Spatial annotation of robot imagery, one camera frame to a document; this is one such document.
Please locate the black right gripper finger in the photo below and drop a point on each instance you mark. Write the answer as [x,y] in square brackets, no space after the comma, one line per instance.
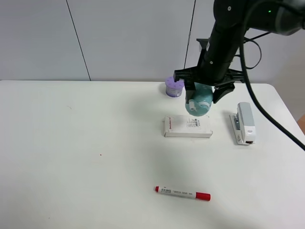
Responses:
[221,91]

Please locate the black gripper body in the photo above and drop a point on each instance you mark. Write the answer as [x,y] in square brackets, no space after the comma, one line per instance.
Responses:
[213,66]

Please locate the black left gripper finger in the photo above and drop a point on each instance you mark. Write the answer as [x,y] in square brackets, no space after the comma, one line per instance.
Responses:
[190,90]

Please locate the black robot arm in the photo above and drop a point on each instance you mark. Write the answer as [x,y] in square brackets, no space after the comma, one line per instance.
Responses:
[232,20]

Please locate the white grey stapler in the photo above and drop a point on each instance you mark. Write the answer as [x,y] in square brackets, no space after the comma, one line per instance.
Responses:
[243,124]

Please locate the purple lidded round container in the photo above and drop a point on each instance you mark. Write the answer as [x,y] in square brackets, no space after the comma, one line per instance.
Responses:
[174,89]

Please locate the white rectangular cardboard box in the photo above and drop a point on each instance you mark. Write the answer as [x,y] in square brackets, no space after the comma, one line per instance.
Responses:
[187,126]

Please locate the red white marker pen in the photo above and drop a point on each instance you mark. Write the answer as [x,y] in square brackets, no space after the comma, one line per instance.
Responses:
[184,194]

